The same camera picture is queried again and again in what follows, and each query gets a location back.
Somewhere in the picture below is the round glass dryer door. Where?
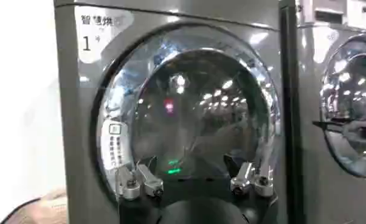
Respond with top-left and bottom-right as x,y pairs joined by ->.
90,23 -> 281,211
312,32 -> 366,179

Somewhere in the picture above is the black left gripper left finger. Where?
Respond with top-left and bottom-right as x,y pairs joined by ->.
118,155 -> 165,201

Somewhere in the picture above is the grey dryer numbered one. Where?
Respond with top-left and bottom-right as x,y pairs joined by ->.
54,0 -> 286,224

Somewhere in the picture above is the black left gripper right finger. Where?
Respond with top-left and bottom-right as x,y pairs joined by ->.
223,153 -> 275,198

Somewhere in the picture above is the grey dryer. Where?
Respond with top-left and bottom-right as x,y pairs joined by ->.
295,0 -> 366,224

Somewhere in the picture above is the white instruction sticker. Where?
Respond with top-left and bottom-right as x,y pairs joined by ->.
100,119 -> 131,171

